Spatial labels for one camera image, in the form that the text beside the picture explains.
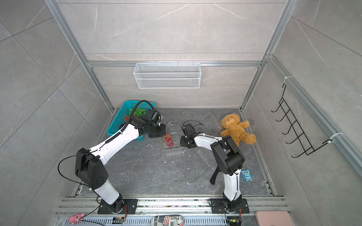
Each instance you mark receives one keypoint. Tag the red grape bunch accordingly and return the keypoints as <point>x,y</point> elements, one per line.
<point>168,140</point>

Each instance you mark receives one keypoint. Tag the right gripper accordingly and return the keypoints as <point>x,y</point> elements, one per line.
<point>183,143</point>

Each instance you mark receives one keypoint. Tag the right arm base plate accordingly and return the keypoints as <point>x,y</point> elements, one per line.
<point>221,206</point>

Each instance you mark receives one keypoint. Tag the black wire hook rack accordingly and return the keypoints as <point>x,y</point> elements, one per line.
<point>296,128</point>

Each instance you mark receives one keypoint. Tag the teal plastic basket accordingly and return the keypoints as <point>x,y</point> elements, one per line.
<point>122,115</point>

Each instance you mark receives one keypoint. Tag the brown teddy bear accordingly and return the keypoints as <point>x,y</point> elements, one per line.
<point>235,128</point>

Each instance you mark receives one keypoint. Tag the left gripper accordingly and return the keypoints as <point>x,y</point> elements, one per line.
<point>163,132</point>

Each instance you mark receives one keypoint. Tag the clear plastic clamshell container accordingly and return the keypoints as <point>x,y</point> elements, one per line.
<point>174,128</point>

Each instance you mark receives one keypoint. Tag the blue owl toy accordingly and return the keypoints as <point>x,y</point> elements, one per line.
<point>247,175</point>

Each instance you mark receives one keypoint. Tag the black knife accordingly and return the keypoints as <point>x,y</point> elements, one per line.
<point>214,176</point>

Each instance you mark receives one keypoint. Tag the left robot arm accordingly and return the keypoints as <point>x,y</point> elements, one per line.
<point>90,163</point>

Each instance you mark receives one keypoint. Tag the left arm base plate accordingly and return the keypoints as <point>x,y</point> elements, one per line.
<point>119,207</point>

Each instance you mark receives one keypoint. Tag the white wire mesh shelf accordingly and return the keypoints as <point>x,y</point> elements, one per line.
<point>168,75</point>

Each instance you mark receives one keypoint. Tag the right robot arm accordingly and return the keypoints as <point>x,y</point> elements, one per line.
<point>229,161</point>

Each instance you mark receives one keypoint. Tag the green grape bunch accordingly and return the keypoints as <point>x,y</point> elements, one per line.
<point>138,112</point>

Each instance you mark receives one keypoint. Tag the pink pad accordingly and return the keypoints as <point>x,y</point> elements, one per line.
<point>273,218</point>

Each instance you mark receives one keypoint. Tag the pink pig toy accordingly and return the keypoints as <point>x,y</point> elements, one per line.
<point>74,219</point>

